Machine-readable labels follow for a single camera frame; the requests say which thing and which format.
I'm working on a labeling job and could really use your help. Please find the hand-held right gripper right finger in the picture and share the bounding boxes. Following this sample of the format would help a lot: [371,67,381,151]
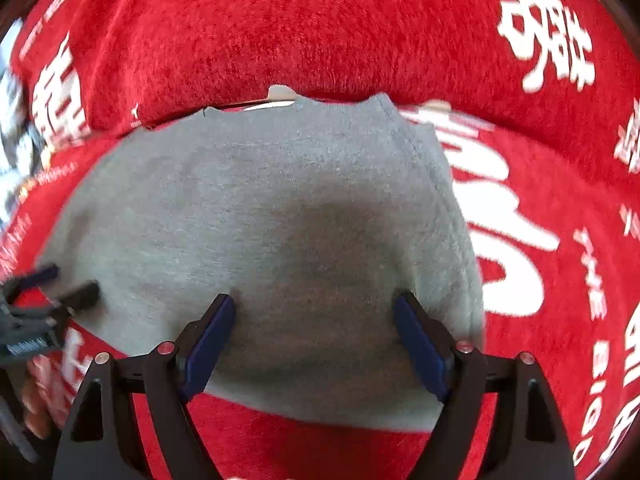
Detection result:
[392,291,576,480]

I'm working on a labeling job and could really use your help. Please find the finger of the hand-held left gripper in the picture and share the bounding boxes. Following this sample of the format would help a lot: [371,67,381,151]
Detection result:
[7,264,62,293]
[47,280,102,313]

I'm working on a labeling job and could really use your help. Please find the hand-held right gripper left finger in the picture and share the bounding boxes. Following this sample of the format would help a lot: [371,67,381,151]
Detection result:
[52,294,237,480]

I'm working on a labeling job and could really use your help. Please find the grey knit sweater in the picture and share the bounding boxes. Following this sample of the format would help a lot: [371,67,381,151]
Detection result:
[37,92,488,433]

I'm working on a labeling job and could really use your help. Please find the person's left hand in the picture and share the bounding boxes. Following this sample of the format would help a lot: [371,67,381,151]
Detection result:
[21,355,65,438]

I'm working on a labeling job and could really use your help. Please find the pale patterned crumpled cloth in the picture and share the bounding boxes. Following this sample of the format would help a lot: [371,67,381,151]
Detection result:
[0,20,48,221]

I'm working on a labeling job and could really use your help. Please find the red printed blanket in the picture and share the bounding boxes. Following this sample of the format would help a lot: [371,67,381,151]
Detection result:
[0,0,640,480]

